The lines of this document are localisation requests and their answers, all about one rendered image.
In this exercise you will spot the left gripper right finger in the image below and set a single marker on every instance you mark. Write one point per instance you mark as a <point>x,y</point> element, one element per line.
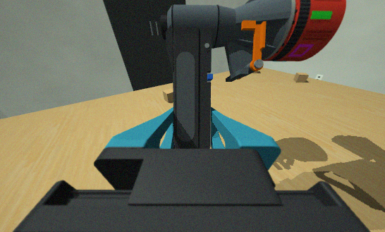
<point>239,136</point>

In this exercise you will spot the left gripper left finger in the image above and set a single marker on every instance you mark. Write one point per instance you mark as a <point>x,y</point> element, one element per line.
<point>147,134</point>

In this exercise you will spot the dark grey hose nozzle with red front ring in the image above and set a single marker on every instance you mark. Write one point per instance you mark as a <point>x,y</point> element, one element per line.
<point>295,30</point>

